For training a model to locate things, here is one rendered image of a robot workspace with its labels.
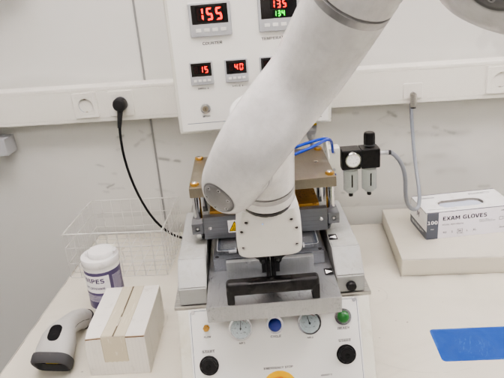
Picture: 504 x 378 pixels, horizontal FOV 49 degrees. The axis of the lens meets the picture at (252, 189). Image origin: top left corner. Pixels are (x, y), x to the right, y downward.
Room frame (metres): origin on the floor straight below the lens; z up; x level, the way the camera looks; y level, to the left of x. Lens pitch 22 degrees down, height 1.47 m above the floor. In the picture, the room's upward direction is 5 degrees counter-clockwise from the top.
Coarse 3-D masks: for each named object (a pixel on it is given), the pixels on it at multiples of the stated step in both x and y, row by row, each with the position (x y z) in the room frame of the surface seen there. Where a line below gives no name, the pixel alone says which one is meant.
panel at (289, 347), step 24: (192, 312) 0.82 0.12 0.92; (192, 336) 0.80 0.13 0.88; (216, 336) 0.80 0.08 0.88; (264, 336) 0.80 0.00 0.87; (288, 336) 0.79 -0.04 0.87; (312, 336) 0.79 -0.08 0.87; (336, 336) 0.79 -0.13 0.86; (360, 336) 0.79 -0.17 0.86; (192, 360) 0.78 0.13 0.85; (216, 360) 0.78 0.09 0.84; (240, 360) 0.78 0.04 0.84; (264, 360) 0.78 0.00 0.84; (288, 360) 0.78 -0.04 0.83; (312, 360) 0.78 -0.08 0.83; (336, 360) 0.77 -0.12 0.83; (360, 360) 0.77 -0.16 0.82
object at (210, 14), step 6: (204, 6) 1.14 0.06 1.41; (210, 6) 1.14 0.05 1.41; (216, 6) 1.14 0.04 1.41; (222, 6) 1.14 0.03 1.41; (198, 12) 1.14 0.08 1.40; (204, 12) 1.14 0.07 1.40; (210, 12) 1.14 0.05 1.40; (216, 12) 1.14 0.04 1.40; (222, 12) 1.14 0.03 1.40; (198, 18) 1.14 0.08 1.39; (204, 18) 1.14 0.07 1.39; (210, 18) 1.14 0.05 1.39; (216, 18) 1.14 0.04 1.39; (222, 18) 1.14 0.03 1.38
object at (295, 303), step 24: (240, 264) 0.82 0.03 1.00; (288, 264) 0.82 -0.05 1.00; (312, 264) 0.82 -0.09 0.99; (216, 288) 0.81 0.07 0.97; (336, 288) 0.78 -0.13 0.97; (216, 312) 0.75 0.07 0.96; (240, 312) 0.75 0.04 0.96; (264, 312) 0.75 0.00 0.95; (288, 312) 0.75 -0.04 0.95; (312, 312) 0.75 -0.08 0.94; (336, 312) 0.75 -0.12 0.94
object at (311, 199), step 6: (300, 192) 0.99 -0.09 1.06; (306, 192) 0.99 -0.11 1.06; (312, 192) 0.99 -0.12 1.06; (300, 198) 0.96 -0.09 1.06; (306, 198) 0.96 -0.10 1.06; (312, 198) 0.96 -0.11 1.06; (300, 204) 0.93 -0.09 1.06; (306, 204) 0.93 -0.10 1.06; (312, 204) 0.93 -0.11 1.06; (318, 204) 0.93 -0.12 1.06; (210, 210) 0.94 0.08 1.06; (216, 210) 0.94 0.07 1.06
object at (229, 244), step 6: (306, 234) 0.92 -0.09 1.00; (312, 234) 0.91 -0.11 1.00; (222, 240) 0.92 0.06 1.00; (228, 240) 0.92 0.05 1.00; (234, 240) 0.92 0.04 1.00; (306, 240) 0.89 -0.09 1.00; (312, 240) 0.89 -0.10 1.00; (222, 246) 0.90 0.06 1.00; (228, 246) 0.89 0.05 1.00; (234, 246) 0.89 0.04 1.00
